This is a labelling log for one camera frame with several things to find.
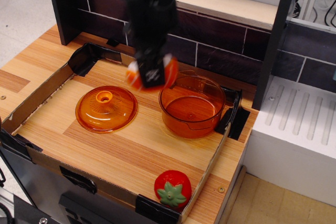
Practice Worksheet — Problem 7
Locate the dark grey vertical post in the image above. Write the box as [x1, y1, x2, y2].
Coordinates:
[252, 0, 292, 110]

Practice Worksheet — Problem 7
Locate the white grooved drainboard block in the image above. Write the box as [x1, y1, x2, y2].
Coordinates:
[244, 77, 335, 206]

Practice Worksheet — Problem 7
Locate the light wooden shelf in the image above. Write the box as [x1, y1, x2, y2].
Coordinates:
[176, 0, 278, 31]

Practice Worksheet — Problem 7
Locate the salmon nigiri sushi toy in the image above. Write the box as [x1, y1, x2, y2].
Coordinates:
[126, 54, 179, 91]

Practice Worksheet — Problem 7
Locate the red toy tomato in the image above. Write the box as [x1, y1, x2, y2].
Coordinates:
[154, 170, 192, 209]

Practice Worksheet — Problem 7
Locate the amber glass pot lid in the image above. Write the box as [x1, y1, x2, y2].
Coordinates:
[75, 86, 138, 133]

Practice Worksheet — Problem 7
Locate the aluminium frame with cables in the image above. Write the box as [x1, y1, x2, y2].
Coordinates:
[287, 0, 335, 33]

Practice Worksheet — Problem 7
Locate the black left shelf post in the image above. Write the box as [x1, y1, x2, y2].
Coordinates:
[51, 0, 88, 45]

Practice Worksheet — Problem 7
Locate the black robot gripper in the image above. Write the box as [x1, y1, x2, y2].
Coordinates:
[124, 0, 178, 88]

